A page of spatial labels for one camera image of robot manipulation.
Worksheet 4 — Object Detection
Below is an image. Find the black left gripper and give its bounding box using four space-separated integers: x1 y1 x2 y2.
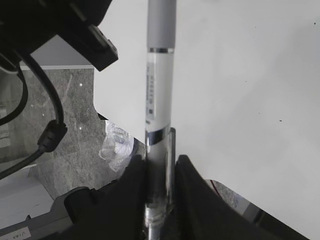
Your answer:
0 0 119 72

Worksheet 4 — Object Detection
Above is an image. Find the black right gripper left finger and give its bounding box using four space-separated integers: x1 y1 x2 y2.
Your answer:
59 155 147 240

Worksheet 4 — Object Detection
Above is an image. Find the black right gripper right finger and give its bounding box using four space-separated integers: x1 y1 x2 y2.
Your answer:
174 155 305 240

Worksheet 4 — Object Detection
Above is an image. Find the grey pen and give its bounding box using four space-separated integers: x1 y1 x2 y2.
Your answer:
144 0 177 240

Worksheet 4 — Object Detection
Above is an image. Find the crumpled clear plastic bag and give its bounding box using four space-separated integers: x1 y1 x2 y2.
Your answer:
98 120 135 173

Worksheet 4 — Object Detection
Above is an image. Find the grey equipment box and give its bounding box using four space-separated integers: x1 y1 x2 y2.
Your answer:
0 186 91 240

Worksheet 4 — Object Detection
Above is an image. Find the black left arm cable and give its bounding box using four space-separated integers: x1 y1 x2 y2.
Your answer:
0 53 68 181

